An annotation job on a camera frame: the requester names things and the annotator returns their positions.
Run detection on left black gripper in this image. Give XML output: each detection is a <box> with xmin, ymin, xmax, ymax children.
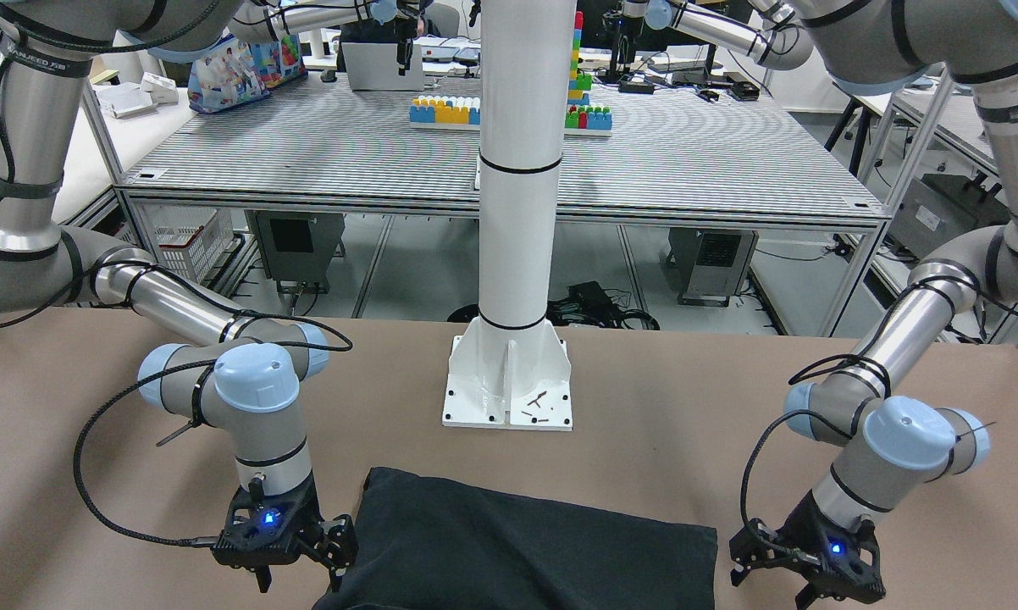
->
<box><xmin>729</xmin><ymin>494</ymin><xmax>886</xmax><ymax>609</ymax></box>

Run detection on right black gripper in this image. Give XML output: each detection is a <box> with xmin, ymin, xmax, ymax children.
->
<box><xmin>211</xmin><ymin>474</ymin><xmax>359</xmax><ymax>594</ymax></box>

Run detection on black t-shirt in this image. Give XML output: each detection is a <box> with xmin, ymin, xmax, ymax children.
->
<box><xmin>315</xmin><ymin>467</ymin><xmax>717</xmax><ymax>609</ymax></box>

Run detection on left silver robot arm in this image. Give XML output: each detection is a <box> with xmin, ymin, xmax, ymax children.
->
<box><xmin>730</xmin><ymin>1</ymin><xmax>1018</xmax><ymax>609</ymax></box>

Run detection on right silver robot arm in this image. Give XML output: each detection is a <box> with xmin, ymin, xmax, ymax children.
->
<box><xmin>0</xmin><ymin>1</ymin><xmax>358</xmax><ymax>591</ymax></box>

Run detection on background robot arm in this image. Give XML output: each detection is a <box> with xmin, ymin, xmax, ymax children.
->
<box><xmin>621</xmin><ymin>1</ymin><xmax>814</xmax><ymax>72</ymax></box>

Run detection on white plastic crate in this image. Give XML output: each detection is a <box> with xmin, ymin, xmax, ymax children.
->
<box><xmin>147</xmin><ymin>206</ymin><xmax>233</xmax><ymax>281</ymax></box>

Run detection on striped aluminium work table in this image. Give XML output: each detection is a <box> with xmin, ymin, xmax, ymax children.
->
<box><xmin>113</xmin><ymin>72</ymin><xmax>893</xmax><ymax>338</ymax></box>

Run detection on colourful toy block set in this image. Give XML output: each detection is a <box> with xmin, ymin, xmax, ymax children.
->
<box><xmin>408</xmin><ymin>1</ymin><xmax>614</xmax><ymax>136</ymax></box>

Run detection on colourful gift bag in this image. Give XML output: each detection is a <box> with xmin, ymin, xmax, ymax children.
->
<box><xmin>188</xmin><ymin>35</ymin><xmax>307</xmax><ymax>114</ymax></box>

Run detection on silver laptop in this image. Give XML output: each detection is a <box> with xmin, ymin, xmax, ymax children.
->
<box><xmin>341</xmin><ymin>42</ymin><xmax>425</xmax><ymax>92</ymax></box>

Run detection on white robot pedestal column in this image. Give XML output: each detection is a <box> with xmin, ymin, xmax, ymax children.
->
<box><xmin>441</xmin><ymin>0</ymin><xmax>578</xmax><ymax>432</ymax></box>

